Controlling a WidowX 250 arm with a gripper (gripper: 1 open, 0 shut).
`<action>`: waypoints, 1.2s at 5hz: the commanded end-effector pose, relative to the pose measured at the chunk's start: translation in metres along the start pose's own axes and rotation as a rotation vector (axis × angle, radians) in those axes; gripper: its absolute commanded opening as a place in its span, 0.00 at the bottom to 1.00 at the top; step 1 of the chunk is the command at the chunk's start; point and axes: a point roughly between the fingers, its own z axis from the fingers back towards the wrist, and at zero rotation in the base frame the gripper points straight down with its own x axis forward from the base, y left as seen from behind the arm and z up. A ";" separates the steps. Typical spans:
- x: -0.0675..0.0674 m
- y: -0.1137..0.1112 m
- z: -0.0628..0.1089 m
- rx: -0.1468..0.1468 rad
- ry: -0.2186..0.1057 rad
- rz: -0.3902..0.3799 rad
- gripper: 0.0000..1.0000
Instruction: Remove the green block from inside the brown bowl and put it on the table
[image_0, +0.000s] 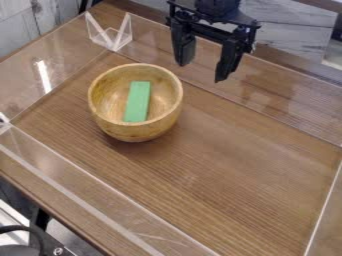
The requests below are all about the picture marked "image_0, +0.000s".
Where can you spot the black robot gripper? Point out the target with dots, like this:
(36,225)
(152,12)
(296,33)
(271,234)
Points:
(212,19)

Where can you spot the green rectangular block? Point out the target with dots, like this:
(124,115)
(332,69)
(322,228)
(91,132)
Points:
(137,102)

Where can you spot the brown wooden bowl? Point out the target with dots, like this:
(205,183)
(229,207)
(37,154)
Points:
(107,100)

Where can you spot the clear acrylic corner bracket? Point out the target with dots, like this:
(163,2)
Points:
(109,38)

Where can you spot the clear acrylic tray wall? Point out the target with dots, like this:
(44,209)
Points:
(242,181)

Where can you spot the black table leg frame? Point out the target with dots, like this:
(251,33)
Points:
(53,248)

